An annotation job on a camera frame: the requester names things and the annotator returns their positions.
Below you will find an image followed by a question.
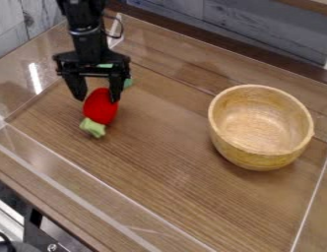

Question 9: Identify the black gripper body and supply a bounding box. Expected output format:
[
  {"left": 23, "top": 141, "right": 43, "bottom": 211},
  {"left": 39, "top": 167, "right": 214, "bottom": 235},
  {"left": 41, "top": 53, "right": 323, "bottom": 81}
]
[{"left": 52, "top": 51, "right": 130, "bottom": 79}]

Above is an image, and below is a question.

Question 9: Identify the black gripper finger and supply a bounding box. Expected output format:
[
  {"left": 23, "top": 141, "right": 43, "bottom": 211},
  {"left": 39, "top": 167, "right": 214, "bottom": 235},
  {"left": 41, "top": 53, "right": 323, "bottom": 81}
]
[
  {"left": 63, "top": 74, "right": 87, "bottom": 101},
  {"left": 109, "top": 75, "right": 123, "bottom": 103}
]

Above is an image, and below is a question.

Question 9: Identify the red plush strawberry toy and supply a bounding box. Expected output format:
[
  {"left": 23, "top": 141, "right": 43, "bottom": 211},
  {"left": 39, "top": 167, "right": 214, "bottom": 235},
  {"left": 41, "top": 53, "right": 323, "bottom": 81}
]
[{"left": 79, "top": 88, "right": 119, "bottom": 138}]

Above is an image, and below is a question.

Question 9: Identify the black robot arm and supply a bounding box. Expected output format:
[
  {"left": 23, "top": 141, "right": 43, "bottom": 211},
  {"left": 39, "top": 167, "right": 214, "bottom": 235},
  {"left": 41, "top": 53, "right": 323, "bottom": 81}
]
[{"left": 52, "top": 0, "right": 130, "bottom": 103}]

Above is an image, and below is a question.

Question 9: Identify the green foam block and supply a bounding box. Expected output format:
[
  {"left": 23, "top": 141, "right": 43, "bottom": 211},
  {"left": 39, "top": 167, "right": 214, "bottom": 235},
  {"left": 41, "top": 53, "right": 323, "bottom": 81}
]
[{"left": 97, "top": 63, "right": 131, "bottom": 90}]

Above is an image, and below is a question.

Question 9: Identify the wooden bowl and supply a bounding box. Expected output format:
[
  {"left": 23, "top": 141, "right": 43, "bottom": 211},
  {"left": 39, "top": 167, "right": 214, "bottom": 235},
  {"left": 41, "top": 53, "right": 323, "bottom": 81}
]
[{"left": 207, "top": 85, "right": 314, "bottom": 171}]

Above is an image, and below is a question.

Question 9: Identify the clear acrylic corner bracket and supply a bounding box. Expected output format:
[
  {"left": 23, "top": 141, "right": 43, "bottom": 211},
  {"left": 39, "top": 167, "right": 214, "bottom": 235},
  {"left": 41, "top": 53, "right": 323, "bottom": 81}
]
[{"left": 105, "top": 13, "right": 123, "bottom": 48}]

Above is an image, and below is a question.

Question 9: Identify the black table frame bracket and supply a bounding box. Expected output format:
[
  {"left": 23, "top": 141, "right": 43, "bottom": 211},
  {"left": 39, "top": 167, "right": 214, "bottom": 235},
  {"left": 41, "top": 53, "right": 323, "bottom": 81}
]
[{"left": 23, "top": 208, "right": 69, "bottom": 252}]

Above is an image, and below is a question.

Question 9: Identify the black cable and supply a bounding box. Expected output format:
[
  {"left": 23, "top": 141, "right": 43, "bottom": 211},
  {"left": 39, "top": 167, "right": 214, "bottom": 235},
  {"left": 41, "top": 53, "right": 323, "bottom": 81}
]
[{"left": 0, "top": 229, "right": 19, "bottom": 252}]

